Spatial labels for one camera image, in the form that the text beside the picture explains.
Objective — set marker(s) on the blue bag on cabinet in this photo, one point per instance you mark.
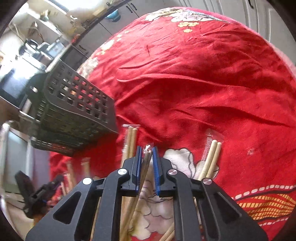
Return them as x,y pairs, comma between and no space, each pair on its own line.
114,16

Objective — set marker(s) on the dark plastic utensil basket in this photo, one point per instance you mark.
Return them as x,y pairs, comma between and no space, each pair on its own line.
69,111

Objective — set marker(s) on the wrapped chopsticks lying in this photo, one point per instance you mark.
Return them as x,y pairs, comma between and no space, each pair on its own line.
169,234
69,176

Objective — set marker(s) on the wrapped chopsticks pair on cloth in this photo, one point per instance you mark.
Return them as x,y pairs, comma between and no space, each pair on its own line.
130,142

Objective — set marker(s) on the red floral tablecloth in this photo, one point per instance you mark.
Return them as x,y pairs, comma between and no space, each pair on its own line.
186,76

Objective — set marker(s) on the wrapped chopsticks lying front left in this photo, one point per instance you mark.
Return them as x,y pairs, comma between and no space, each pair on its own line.
69,176

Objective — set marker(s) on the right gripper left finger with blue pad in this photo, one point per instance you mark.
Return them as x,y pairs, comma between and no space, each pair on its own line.
92,210

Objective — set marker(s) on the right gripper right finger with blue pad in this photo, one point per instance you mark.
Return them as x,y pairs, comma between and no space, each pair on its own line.
202,210

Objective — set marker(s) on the wrapped chopsticks lying front centre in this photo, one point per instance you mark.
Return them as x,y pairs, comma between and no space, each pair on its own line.
169,234

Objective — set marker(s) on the chopsticks pair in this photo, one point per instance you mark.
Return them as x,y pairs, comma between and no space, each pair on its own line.
208,166
129,204
130,142

